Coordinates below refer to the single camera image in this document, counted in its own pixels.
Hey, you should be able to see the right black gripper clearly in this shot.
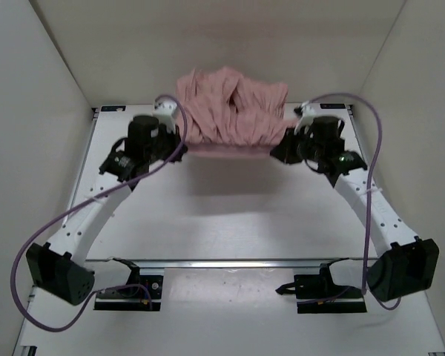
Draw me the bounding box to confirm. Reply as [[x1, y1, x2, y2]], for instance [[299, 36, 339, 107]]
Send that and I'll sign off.
[[271, 128, 324, 167]]

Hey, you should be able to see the pink pleated skirt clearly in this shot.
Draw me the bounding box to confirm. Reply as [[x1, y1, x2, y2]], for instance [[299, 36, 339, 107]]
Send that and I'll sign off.
[[176, 67, 297, 158]]

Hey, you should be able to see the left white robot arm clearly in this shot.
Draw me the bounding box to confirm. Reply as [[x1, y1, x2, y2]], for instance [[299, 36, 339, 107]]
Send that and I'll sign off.
[[26, 113, 186, 306]]

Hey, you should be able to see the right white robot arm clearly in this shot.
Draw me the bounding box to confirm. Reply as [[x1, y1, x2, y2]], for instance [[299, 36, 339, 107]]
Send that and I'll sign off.
[[270, 116, 439, 302]]

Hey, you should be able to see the right blue table label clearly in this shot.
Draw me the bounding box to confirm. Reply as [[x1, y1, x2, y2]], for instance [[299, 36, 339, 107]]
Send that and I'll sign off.
[[320, 103, 346, 110]]

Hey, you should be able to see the blue table label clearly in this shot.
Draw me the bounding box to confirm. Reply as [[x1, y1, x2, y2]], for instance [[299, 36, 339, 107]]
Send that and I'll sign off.
[[320, 103, 346, 110], [100, 105, 126, 112]]

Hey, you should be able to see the left blue table label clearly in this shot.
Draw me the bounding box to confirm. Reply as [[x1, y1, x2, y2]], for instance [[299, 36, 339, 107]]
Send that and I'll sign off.
[[100, 105, 126, 112]]

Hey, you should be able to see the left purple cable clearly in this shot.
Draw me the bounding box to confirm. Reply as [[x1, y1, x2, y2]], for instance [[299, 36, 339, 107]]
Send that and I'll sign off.
[[10, 94, 189, 332]]

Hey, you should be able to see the purple cable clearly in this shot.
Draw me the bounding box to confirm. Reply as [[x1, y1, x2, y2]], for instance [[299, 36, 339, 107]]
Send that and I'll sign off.
[[10, 94, 189, 332], [303, 92, 402, 311]]

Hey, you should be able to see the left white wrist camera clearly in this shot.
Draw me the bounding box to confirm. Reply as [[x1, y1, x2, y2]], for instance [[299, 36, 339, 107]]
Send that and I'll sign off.
[[153, 99, 178, 132]]

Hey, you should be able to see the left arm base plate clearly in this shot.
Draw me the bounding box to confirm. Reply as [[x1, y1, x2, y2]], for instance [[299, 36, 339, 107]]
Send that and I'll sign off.
[[93, 257, 164, 312]]

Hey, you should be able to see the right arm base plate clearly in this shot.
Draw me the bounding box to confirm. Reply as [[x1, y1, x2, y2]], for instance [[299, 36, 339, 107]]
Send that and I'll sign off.
[[275, 263, 367, 314]]

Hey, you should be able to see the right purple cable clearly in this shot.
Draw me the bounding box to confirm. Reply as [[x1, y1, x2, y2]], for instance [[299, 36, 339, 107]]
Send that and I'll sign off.
[[303, 92, 402, 311]]

